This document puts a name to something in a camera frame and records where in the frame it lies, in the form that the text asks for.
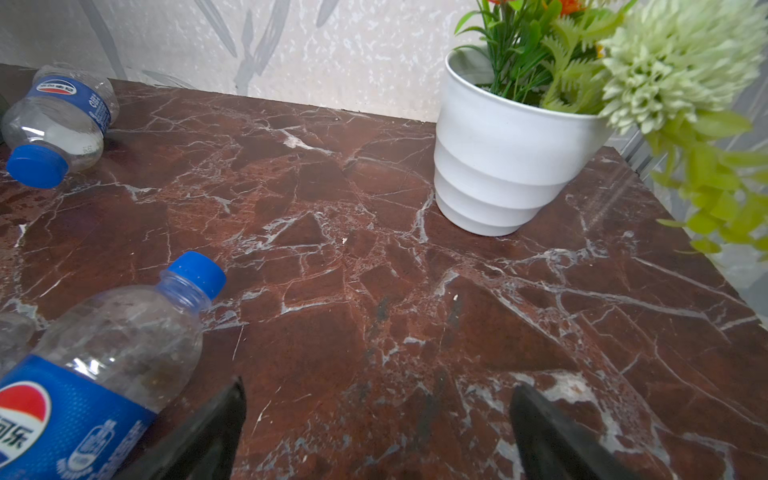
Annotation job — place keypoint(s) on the upright-lying Pepsi bottle blue cap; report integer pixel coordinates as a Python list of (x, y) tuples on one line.
[(77, 404)]

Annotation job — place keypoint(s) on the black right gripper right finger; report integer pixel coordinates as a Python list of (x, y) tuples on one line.
[(553, 446)]

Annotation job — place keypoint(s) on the white flower pot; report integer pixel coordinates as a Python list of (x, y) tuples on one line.
[(499, 162)]

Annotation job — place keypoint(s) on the crushed Pepsi bottle blue cap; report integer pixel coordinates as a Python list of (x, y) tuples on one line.
[(59, 126)]

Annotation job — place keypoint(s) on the artificial green flower plant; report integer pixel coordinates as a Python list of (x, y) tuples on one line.
[(671, 69)]

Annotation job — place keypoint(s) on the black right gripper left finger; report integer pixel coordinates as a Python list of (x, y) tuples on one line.
[(204, 447)]

